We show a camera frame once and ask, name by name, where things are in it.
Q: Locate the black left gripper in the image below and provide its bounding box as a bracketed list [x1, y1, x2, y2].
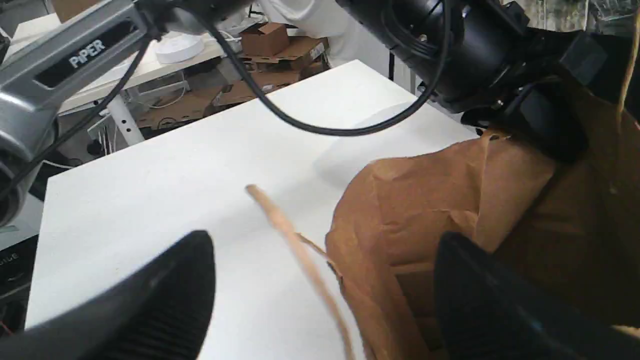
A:
[338, 0, 607, 163]

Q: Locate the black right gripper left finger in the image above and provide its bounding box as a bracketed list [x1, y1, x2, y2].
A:
[1, 230, 216, 360]

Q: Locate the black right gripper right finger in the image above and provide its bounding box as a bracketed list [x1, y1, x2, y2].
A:
[434, 232, 640, 360]

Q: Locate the brown paper bag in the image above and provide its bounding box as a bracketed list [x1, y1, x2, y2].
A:
[245, 10, 640, 360]

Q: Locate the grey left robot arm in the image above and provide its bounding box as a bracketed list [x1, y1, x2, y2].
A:
[1, 0, 608, 225]

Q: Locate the white round device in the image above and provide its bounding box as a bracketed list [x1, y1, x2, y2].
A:
[153, 33, 205, 64]

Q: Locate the cardboard boxes pile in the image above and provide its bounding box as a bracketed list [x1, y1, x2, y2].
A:
[131, 36, 330, 132]

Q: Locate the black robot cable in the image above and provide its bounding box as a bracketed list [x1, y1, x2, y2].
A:
[0, 0, 453, 201]

